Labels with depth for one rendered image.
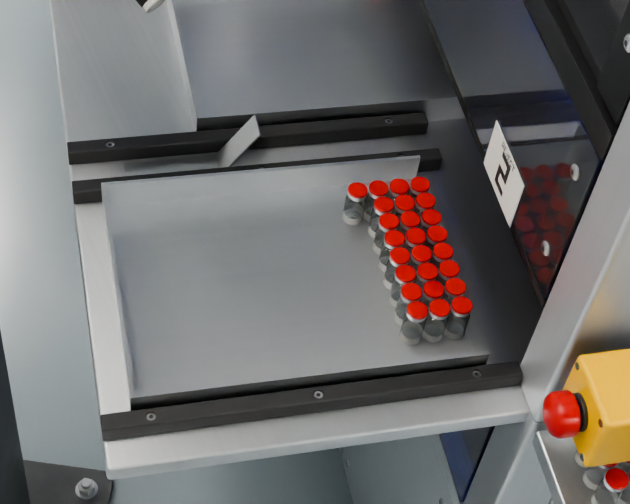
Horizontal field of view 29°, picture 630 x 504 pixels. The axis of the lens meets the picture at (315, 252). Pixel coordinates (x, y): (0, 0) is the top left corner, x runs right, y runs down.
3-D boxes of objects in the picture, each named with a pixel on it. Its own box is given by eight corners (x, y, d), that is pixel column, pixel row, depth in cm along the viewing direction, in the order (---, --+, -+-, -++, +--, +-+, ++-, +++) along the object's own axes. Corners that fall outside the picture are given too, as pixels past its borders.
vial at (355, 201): (360, 209, 130) (365, 180, 127) (364, 225, 129) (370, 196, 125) (340, 211, 130) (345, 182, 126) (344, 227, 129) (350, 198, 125)
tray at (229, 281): (414, 177, 134) (419, 155, 132) (482, 374, 119) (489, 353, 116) (102, 205, 127) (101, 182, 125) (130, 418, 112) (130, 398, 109)
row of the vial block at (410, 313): (380, 207, 131) (386, 178, 127) (423, 344, 120) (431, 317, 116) (360, 209, 130) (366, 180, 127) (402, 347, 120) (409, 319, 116)
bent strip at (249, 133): (252, 152, 134) (255, 114, 130) (257, 172, 132) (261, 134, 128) (123, 164, 131) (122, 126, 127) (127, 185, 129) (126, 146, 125)
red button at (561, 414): (574, 403, 106) (587, 378, 103) (590, 443, 104) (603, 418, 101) (533, 408, 105) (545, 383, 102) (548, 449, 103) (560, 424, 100)
